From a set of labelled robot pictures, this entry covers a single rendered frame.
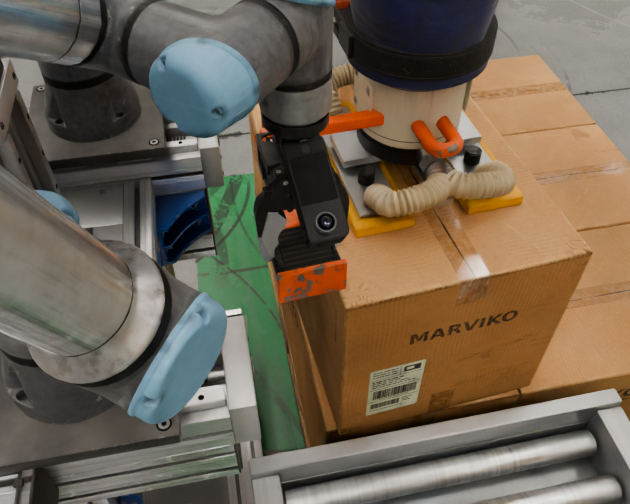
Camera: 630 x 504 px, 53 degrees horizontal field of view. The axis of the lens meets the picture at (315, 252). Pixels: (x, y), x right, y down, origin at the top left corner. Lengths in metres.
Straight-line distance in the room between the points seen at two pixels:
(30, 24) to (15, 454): 0.43
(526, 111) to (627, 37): 1.83
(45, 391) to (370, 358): 0.52
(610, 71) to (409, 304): 2.66
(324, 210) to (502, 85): 1.55
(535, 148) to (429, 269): 1.00
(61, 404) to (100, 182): 0.51
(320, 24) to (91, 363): 0.34
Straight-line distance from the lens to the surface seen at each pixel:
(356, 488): 1.19
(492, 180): 0.99
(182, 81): 0.50
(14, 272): 0.38
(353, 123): 0.99
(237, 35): 0.52
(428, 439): 1.18
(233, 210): 2.41
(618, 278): 1.61
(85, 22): 0.55
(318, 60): 0.60
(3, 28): 0.51
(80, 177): 1.13
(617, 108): 3.22
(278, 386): 1.92
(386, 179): 1.05
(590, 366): 1.43
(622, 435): 1.31
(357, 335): 0.96
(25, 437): 0.75
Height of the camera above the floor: 1.66
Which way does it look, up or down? 48 degrees down
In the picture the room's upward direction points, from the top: straight up
